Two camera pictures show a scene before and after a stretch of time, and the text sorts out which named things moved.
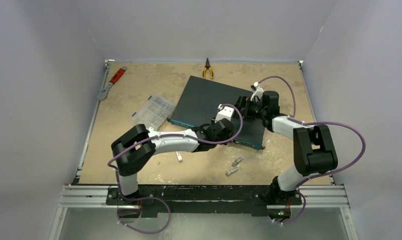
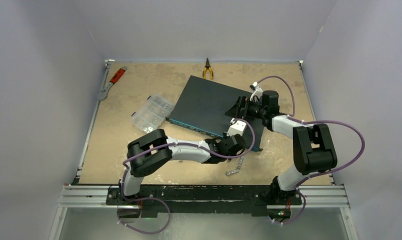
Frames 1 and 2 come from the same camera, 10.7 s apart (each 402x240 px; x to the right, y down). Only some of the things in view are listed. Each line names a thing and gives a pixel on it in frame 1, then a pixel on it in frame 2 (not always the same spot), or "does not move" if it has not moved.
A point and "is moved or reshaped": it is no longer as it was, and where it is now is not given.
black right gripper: (245, 102) does not move
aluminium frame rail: (98, 197) does not move
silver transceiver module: (237, 161) is moved or reshaped
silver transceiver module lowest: (228, 172) does not move
